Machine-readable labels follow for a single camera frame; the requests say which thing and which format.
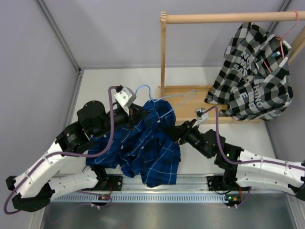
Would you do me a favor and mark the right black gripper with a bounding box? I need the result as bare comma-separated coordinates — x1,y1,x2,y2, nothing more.
164,119,213,159

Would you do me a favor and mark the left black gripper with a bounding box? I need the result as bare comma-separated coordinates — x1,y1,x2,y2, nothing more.
92,103,150,139

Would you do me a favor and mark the blue plaid shirt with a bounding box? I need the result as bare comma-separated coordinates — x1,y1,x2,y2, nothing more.
86,100,181,187

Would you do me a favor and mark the blue wire hanger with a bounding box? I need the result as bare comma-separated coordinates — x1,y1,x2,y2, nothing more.
135,84,197,119

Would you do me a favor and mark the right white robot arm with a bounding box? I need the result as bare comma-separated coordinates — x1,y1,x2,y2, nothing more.
165,121,305,200

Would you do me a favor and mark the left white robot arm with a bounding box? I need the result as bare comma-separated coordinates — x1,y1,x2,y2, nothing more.
6,101,149,212

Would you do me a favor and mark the black white checkered shirt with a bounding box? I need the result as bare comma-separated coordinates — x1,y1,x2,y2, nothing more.
205,22,293,121

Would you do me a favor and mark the wooden clothes rack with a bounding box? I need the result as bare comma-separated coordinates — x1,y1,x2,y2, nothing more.
158,11,305,125

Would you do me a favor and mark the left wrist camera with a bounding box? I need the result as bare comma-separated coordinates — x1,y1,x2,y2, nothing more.
114,85,136,115

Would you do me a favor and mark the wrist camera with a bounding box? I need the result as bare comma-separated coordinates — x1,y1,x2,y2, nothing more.
114,85,136,115
193,108,209,127

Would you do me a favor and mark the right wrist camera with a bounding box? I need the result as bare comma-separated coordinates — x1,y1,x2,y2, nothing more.
193,108,209,127

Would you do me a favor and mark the grey corner frame post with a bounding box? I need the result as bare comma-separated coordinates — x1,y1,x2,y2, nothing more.
35,0,83,72

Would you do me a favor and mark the aluminium mounting rail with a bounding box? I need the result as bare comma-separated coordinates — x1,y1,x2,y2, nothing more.
100,173,298,191

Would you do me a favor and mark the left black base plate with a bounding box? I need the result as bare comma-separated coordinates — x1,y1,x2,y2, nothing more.
104,175,123,191

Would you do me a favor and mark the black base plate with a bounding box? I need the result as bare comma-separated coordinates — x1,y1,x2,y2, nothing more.
104,175,123,191
207,175,232,191

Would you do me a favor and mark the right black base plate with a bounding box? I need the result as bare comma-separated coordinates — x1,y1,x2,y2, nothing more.
207,175,232,191

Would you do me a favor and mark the slotted grey cable duct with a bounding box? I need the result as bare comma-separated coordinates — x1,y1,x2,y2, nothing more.
54,193,228,203

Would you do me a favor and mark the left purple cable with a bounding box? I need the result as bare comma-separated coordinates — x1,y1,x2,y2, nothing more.
3,85,120,214

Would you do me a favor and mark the pink wire hanger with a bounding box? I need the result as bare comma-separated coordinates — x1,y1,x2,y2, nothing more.
263,9,300,73

